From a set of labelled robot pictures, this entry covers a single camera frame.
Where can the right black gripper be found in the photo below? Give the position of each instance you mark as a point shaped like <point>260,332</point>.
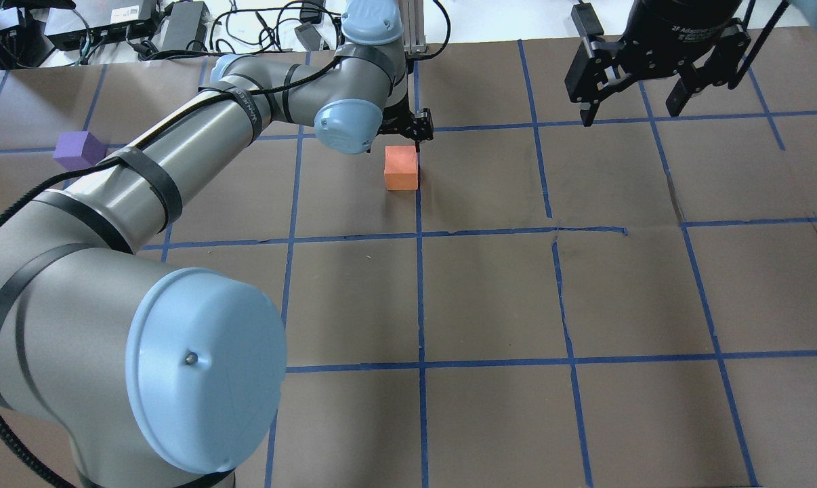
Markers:
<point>679,30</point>

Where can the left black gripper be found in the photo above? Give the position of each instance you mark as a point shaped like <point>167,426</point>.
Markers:
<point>396,120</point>

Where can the orange foam block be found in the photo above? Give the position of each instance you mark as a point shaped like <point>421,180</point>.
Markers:
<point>401,168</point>

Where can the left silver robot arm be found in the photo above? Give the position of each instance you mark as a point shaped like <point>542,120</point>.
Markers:
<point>164,376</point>

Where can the brown paper grid mat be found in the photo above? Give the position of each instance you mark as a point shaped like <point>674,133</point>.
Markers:
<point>629,305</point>

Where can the black power brick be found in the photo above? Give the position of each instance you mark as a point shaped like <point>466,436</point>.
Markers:
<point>186,27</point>

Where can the purple foam block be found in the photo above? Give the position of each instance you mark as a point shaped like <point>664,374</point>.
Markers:
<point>76,150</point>

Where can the aluminium frame post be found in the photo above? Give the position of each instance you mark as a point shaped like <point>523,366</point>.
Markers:
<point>412,15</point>

